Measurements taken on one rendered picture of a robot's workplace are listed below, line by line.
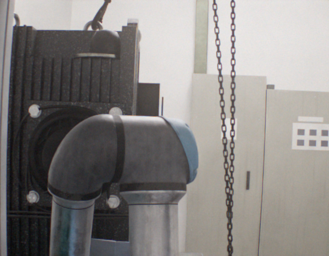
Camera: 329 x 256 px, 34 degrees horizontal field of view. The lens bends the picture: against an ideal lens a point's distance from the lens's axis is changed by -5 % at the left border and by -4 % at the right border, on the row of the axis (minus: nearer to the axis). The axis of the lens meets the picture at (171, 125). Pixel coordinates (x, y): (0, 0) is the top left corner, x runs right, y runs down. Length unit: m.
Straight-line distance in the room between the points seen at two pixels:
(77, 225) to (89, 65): 0.65
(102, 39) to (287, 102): 3.16
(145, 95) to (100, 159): 1.18
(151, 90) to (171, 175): 1.16
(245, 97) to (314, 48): 0.79
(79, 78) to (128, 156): 0.64
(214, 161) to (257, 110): 0.53
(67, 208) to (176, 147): 0.21
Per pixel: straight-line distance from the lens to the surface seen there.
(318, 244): 4.70
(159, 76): 4.84
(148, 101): 2.08
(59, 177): 0.94
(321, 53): 4.87
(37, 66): 1.58
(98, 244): 1.39
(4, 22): 0.77
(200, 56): 4.72
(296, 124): 4.57
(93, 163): 0.91
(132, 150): 0.92
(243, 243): 4.64
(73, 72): 1.56
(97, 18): 1.83
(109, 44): 1.54
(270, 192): 4.58
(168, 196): 0.94
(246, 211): 4.60
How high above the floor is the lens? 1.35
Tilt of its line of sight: level
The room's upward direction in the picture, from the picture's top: 2 degrees clockwise
